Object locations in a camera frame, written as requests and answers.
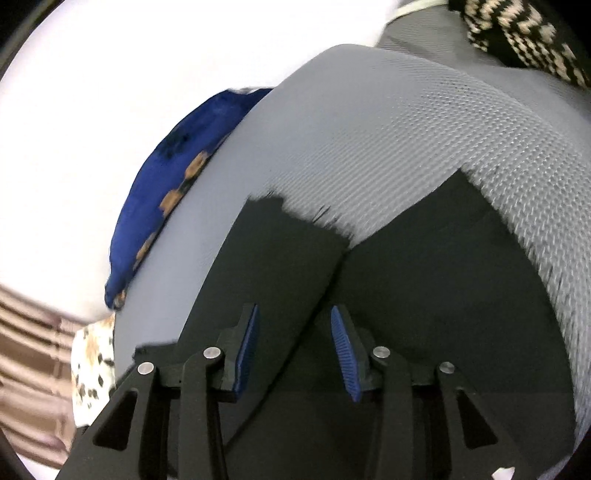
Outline grey mesh mat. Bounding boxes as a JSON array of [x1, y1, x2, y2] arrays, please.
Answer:
[[113, 2, 591, 480]]

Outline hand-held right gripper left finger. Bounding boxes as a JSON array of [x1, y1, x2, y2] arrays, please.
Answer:
[[55, 302, 260, 480]]

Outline blue blanket with orange print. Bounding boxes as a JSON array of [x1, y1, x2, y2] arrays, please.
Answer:
[[104, 88, 273, 311]]

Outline black and beige zigzag cloth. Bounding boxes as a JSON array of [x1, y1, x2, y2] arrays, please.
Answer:
[[448, 0, 591, 89]]

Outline white cord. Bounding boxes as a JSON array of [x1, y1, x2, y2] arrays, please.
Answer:
[[396, 0, 451, 18]]

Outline white spotted cloth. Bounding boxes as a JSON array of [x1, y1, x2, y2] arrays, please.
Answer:
[[70, 314, 117, 429]]

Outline black pants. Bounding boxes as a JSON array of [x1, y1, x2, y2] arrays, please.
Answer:
[[134, 167, 578, 480]]

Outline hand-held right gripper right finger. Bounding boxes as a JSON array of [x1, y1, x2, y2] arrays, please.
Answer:
[[329, 304, 537, 480]]

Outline brown striped cloth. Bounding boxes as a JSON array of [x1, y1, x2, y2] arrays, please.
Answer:
[[0, 284, 88, 469]]

